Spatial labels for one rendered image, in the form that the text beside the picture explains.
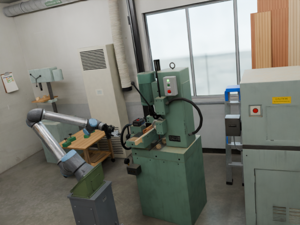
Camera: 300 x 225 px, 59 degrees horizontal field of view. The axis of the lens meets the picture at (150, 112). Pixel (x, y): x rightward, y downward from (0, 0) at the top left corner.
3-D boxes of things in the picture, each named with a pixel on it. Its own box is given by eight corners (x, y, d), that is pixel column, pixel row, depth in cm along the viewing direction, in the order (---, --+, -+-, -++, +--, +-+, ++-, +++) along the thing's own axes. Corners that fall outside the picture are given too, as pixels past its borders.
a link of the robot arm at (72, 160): (75, 169, 233) (61, 155, 234) (71, 175, 246) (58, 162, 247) (87, 159, 243) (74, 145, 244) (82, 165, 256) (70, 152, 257)
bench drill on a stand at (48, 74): (64, 150, 498) (42, 66, 453) (89, 152, 470) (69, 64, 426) (44, 162, 457) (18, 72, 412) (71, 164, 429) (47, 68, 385)
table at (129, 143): (149, 124, 310) (148, 119, 308) (172, 125, 294) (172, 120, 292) (118, 145, 261) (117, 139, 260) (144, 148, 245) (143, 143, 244)
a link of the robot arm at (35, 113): (29, 103, 251) (98, 117, 277) (28, 110, 260) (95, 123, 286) (26, 114, 245) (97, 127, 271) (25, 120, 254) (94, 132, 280)
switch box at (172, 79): (168, 93, 234) (165, 76, 230) (178, 93, 229) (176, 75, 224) (164, 95, 229) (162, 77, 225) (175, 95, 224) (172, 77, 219)
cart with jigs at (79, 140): (88, 158, 445) (80, 122, 427) (117, 160, 420) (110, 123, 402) (61, 179, 388) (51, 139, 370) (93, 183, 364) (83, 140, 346)
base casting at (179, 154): (153, 138, 301) (152, 131, 298) (202, 143, 271) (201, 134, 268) (131, 156, 265) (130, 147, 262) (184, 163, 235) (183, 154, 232)
